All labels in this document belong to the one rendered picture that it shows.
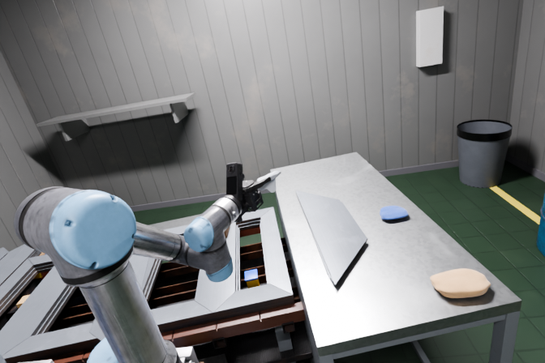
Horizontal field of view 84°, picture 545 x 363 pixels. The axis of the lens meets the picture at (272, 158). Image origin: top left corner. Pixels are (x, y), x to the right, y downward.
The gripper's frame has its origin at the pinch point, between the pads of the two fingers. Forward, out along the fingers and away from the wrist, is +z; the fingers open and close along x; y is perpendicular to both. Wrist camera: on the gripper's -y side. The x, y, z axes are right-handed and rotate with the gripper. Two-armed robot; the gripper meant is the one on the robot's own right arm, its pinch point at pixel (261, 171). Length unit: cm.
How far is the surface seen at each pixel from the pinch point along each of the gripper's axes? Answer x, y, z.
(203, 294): -46, 53, -8
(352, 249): 18.6, 41.2, 14.3
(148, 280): -81, 49, -10
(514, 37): 114, 18, 350
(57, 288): -125, 42, -31
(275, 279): -19, 57, 9
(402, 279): 37, 46, 6
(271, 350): -25, 88, -2
